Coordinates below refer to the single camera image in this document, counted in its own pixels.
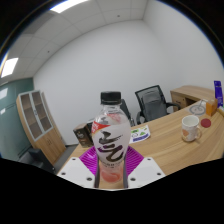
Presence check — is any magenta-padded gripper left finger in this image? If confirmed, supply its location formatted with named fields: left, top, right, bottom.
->
left=57, top=145, right=101, bottom=189

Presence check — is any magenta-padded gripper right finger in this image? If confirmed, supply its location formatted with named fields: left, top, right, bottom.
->
left=123, top=145, right=167, bottom=190

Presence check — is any clear bottle with pink drink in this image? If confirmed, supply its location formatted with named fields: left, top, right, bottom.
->
left=91, top=91, right=132, bottom=184

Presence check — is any black armchair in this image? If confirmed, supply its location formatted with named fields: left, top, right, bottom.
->
left=28, top=147, right=58, bottom=174

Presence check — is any small dark brown box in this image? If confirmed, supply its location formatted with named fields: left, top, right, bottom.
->
left=72, top=122, right=94, bottom=148

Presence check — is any white and green leaflet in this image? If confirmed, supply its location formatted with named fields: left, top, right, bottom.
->
left=129, top=124, right=152, bottom=144

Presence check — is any wooden glass-door cabinet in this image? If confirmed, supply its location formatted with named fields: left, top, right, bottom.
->
left=15, top=89, right=67, bottom=165

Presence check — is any white speckled mug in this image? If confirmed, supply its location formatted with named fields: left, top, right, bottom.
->
left=181, top=114, right=203, bottom=143

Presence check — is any black solid-back office chair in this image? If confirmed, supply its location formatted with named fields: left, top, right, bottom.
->
left=119, top=98, right=135, bottom=127

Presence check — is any black mesh-back office chair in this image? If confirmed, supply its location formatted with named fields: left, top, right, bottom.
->
left=134, top=84, right=181, bottom=126

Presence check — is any flat round red coaster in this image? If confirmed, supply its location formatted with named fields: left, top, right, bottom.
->
left=200, top=118, right=212, bottom=129

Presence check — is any white sheet with circle print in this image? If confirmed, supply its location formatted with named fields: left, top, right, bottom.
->
left=188, top=103, right=208, bottom=117

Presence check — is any wooden side desk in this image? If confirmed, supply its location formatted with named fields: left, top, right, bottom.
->
left=169, top=85, right=216, bottom=113

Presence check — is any orange-brown box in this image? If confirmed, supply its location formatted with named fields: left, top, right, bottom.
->
left=205, top=98, right=219, bottom=117

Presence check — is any purple standing pouch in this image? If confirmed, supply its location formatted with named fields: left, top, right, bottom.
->
left=213, top=80, right=224, bottom=108

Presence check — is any ceiling light panel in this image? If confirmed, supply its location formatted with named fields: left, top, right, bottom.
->
left=49, top=0, right=89, bottom=14
left=0, top=57, right=20, bottom=79

